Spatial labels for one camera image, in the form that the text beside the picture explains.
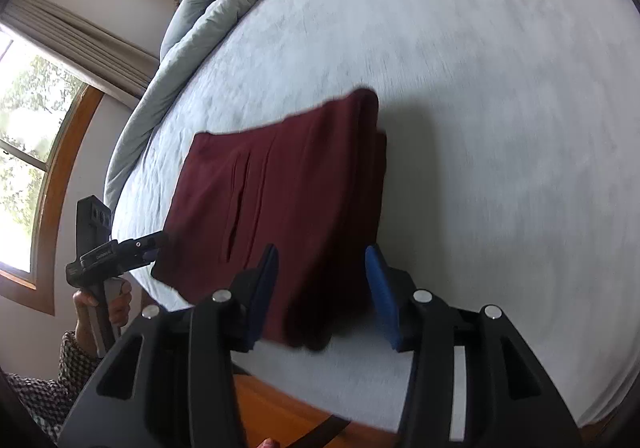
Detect person's left forearm checked sleeve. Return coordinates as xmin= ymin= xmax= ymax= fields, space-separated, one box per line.
xmin=0 ymin=315 xmax=103 ymax=445

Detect maroon pants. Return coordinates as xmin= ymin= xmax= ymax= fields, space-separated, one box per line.
xmin=151 ymin=87 xmax=389 ymax=352

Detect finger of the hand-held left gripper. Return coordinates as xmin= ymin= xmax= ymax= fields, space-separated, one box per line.
xmin=131 ymin=230 xmax=170 ymax=263

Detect bed with white sheet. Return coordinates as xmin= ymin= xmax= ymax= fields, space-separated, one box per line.
xmin=102 ymin=0 xmax=640 ymax=448

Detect black strap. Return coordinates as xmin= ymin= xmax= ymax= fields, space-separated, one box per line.
xmin=286 ymin=415 xmax=352 ymax=448

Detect wooden framed window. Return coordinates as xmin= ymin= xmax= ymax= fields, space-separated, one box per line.
xmin=0 ymin=26 xmax=107 ymax=317

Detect beige curtain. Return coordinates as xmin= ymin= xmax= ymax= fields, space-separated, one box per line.
xmin=4 ymin=0 xmax=161 ymax=105

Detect grey comforter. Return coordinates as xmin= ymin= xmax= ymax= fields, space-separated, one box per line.
xmin=102 ymin=0 xmax=321 ymax=229

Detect person's left hand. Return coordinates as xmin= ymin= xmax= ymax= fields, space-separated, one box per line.
xmin=72 ymin=278 xmax=133 ymax=329

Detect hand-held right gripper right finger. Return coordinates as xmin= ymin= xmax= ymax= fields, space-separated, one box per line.
xmin=365 ymin=244 xmax=584 ymax=448

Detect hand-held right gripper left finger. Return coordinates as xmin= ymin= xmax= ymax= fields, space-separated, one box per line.
xmin=57 ymin=243 xmax=280 ymax=448

